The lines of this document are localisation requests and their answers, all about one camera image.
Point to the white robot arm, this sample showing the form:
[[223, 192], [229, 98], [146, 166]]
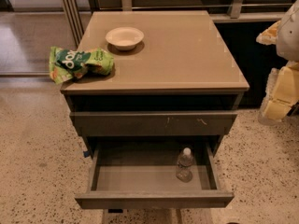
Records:
[[287, 44]]

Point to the white bowl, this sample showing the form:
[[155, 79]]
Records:
[[124, 38]]

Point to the grey top drawer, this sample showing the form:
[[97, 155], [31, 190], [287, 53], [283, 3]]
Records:
[[141, 124]]

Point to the clear plastic water bottle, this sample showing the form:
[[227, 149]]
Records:
[[184, 164]]

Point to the blue tape piece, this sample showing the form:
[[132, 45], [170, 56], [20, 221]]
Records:
[[86, 154]]

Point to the grey open middle drawer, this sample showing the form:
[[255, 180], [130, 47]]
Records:
[[129, 175]]

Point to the green chip bag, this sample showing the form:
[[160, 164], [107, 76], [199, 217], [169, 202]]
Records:
[[66, 64]]

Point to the grey drawer cabinet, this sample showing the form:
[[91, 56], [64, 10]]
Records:
[[181, 65]]

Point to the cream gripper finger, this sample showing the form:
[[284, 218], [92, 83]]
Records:
[[269, 35], [282, 91]]

